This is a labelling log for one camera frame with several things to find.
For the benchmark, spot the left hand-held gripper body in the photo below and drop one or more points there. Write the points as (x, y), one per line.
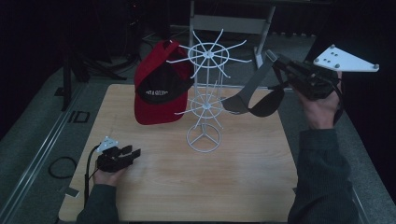
(109, 160)

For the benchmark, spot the grey baseball cap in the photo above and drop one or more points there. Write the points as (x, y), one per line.
(249, 93)

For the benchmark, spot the white desk frame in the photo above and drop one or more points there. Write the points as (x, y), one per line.
(230, 24)

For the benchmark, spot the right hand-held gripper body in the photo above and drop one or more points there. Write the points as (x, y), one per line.
(314, 81)

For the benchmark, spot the black rectangular floor frame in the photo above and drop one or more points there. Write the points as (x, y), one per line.
(78, 117)

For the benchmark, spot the person's right hand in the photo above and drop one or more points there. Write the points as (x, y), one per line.
(320, 112)

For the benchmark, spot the red and black baseball cap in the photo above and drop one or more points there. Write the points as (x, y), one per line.
(158, 105)

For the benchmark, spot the person's left hand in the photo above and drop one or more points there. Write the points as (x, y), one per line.
(107, 178)

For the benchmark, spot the grey tape piece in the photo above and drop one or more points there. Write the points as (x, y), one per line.
(72, 192)

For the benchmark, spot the metal floor rail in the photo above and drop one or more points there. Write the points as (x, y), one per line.
(361, 205)
(37, 155)

